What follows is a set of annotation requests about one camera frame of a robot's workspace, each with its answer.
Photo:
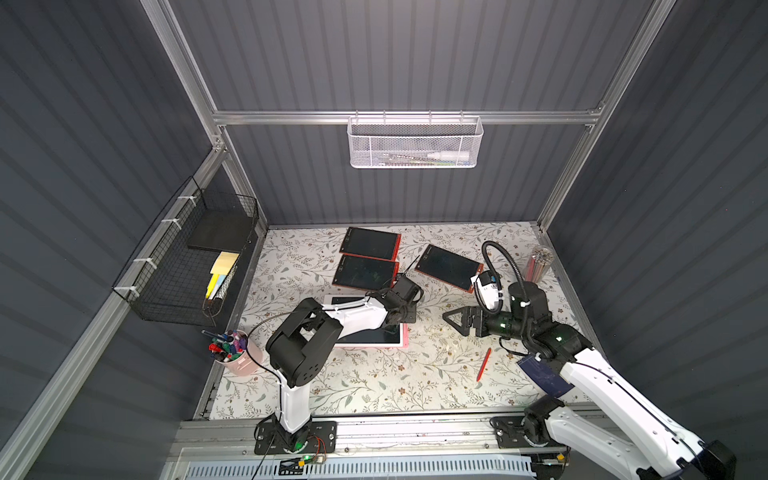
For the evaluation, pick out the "yellow sticky notes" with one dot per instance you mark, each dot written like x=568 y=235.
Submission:
x=219 y=272

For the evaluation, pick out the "pink white writing tablet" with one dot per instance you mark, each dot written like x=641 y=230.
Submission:
x=384 y=337

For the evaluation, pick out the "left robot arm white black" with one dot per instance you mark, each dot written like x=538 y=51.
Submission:
x=299 y=348

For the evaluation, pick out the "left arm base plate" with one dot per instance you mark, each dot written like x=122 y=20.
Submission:
x=313 y=438

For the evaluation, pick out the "clear cup of pencils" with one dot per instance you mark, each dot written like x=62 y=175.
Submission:
x=539 y=262

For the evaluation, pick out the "red stylus diagonal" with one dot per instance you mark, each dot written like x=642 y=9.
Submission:
x=484 y=364

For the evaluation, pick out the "black pad in basket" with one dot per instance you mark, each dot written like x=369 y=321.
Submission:
x=221 y=231

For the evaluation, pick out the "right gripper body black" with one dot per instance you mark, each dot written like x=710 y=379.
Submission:
x=475 y=321

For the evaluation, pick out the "white wire mesh basket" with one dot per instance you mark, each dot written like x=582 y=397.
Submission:
x=403 y=142

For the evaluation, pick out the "white marker in basket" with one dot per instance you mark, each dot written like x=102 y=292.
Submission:
x=453 y=157

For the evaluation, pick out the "red tablet front with scribbles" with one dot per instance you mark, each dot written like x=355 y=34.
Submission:
x=365 y=273

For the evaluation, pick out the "dark blue notebook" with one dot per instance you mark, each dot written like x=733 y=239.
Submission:
x=544 y=377

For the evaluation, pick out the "black wire wall basket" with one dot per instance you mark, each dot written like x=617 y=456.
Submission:
x=166 y=281

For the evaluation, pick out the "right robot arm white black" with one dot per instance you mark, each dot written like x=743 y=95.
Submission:
x=557 y=357

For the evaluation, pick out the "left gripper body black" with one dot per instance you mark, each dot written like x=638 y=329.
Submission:
x=405 y=290

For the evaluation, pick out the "pink pen cup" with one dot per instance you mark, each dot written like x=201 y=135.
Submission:
x=235 y=351

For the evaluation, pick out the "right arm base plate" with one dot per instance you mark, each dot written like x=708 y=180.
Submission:
x=510 y=431

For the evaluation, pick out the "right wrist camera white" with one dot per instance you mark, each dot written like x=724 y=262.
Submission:
x=487 y=289

